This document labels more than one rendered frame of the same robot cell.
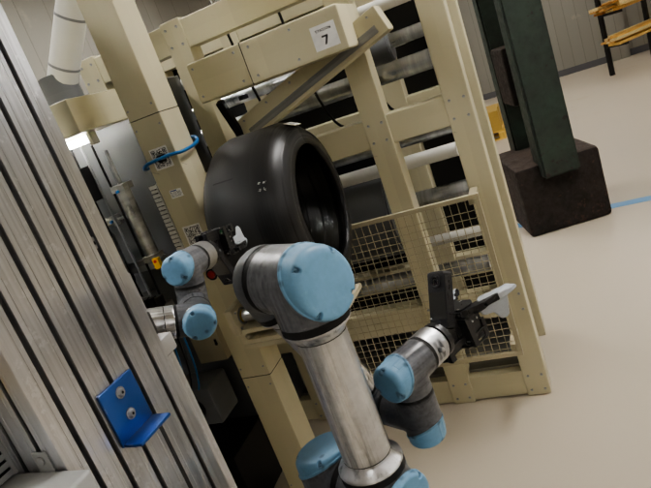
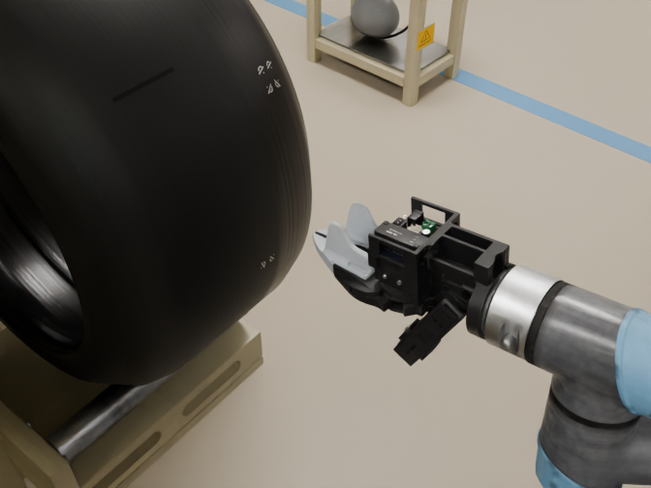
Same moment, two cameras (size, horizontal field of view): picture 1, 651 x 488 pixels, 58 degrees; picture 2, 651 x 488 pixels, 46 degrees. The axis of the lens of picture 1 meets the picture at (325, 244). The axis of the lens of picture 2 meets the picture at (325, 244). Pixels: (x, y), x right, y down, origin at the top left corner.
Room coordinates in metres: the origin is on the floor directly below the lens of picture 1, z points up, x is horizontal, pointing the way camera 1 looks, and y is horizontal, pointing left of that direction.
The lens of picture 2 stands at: (1.50, 0.78, 1.75)
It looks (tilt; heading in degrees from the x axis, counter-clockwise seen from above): 43 degrees down; 286
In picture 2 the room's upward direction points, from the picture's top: straight up
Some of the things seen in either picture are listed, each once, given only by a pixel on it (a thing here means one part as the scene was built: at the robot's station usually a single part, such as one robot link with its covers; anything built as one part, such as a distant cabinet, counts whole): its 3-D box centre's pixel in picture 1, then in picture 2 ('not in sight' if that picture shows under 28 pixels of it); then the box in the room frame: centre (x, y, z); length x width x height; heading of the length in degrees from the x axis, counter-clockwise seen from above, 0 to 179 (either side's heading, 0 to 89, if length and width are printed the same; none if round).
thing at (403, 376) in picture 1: (405, 371); not in sight; (0.97, -0.06, 1.04); 0.11 x 0.08 x 0.09; 128
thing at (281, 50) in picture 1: (276, 54); not in sight; (2.27, -0.07, 1.71); 0.61 x 0.25 x 0.15; 67
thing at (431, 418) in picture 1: (414, 412); not in sight; (0.98, -0.05, 0.94); 0.11 x 0.08 x 0.11; 38
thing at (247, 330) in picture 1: (289, 323); (156, 402); (1.92, 0.22, 0.84); 0.36 x 0.09 x 0.06; 67
